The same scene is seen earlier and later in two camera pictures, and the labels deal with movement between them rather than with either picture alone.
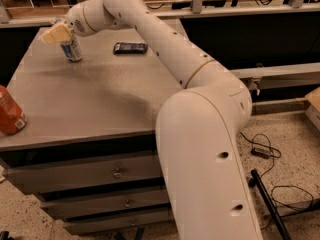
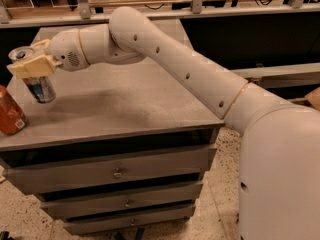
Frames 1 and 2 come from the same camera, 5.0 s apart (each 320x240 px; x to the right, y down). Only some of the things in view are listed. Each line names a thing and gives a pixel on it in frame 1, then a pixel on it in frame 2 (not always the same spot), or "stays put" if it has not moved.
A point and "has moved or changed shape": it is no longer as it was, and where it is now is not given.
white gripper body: (76, 21) -> (65, 50)
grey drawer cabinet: (89, 148) stays put
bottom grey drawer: (82, 227) stays put
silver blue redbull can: (73, 49) has moved or changed shape
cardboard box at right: (313, 112) stays put
